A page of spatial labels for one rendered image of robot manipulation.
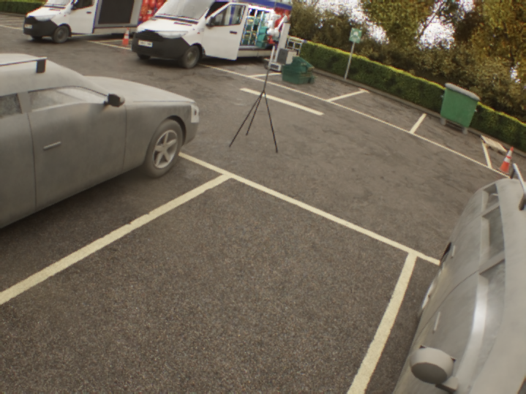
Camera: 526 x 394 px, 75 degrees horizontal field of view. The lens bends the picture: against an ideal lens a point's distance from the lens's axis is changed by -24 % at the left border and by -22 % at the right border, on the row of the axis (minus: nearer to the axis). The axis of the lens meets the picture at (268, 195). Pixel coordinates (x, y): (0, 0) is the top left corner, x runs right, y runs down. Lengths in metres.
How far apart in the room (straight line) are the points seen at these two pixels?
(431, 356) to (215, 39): 10.75
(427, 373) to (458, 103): 12.57
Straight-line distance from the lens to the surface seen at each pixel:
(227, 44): 11.51
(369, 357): 3.05
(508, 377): 1.58
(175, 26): 11.33
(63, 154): 3.45
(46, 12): 15.54
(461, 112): 13.78
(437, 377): 1.50
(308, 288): 3.49
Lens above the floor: 2.03
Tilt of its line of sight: 25 degrees down
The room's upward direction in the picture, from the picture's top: 14 degrees clockwise
